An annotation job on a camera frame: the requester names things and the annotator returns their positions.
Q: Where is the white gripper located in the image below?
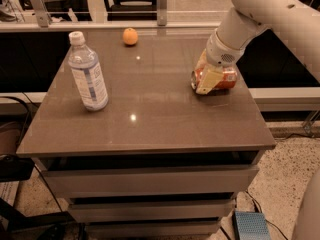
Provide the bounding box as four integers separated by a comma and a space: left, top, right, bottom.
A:
195, 31, 245, 95

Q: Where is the red coke can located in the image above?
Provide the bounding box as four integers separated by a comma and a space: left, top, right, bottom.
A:
191, 67, 237, 92

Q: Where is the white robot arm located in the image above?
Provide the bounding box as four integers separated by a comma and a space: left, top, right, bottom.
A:
191, 0, 320, 95

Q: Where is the orange fruit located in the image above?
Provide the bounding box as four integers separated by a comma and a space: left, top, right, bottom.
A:
122, 28, 138, 46

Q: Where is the grey drawer cabinet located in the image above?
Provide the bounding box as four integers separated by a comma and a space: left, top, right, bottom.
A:
18, 29, 275, 227

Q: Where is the black office chair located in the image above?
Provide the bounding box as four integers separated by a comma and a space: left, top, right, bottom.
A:
103, 0, 166, 21

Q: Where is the top grey drawer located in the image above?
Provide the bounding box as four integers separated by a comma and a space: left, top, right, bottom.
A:
33, 151, 263, 199

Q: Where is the grey drawer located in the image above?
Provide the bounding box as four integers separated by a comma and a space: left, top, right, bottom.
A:
33, 151, 263, 199
85, 219, 220, 239
68, 194, 235, 223

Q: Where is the clear plastic water bottle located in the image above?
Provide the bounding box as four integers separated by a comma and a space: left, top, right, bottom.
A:
68, 31, 108, 111

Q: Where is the bottom grey drawer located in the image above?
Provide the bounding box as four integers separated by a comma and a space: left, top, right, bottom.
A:
85, 219, 220, 239

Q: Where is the blue perforated box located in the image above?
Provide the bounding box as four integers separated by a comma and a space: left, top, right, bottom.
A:
232, 211, 271, 240

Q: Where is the middle grey drawer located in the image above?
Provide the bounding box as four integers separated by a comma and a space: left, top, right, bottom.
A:
68, 194, 235, 223

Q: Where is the glass railing partition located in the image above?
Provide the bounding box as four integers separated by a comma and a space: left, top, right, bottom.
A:
0, 0, 231, 32

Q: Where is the black device on left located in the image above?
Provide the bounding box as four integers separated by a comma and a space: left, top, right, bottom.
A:
0, 154, 34, 182

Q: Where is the black floor cable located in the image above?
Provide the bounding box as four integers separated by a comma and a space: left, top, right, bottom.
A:
245, 190, 289, 240

